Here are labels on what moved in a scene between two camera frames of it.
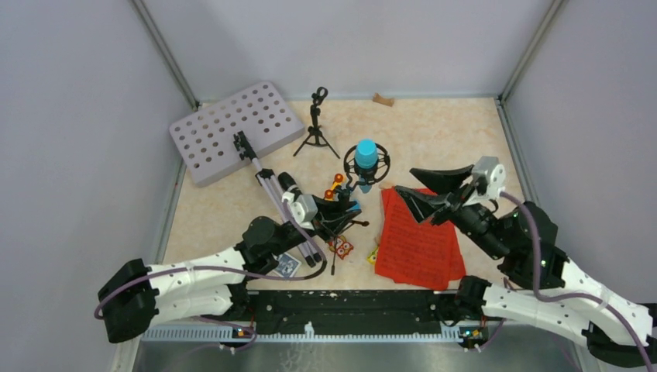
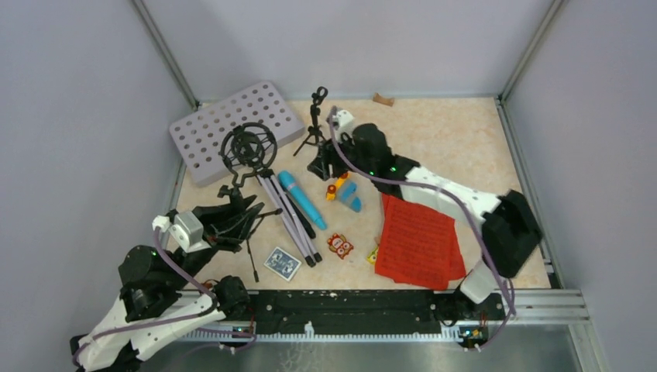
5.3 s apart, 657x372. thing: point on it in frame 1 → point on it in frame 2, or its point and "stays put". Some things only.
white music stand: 236,131 stays put
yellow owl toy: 372,257 stays put
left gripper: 332,217 → 228,225
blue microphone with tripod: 366,161 → 245,148
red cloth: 422,254 stays put
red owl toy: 343,248 stays put
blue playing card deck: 287,266 stays put
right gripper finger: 425,204 → 320,165
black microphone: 316,137 stays put
